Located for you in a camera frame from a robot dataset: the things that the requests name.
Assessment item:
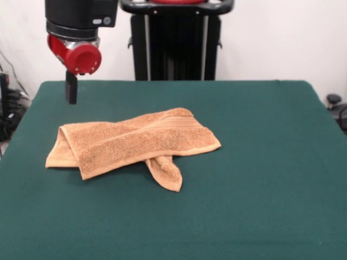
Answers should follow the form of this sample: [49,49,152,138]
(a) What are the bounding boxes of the black electrical box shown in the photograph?
[0,72,11,120]

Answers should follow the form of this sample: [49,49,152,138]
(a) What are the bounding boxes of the black cable bundle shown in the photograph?
[0,48,32,142]

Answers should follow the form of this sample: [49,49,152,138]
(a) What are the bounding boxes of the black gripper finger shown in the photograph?
[65,69,79,105]

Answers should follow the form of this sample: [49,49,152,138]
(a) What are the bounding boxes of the dark green table cloth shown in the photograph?
[0,80,347,260]

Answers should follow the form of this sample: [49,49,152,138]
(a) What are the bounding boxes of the black office chair base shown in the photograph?
[326,93,347,128]

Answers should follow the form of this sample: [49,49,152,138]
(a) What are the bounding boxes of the orange terry towel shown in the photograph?
[44,107,222,193]

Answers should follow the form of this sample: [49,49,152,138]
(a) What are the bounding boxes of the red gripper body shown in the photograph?
[47,34,102,77]

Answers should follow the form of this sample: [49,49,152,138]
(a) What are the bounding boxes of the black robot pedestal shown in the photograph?
[118,0,234,81]

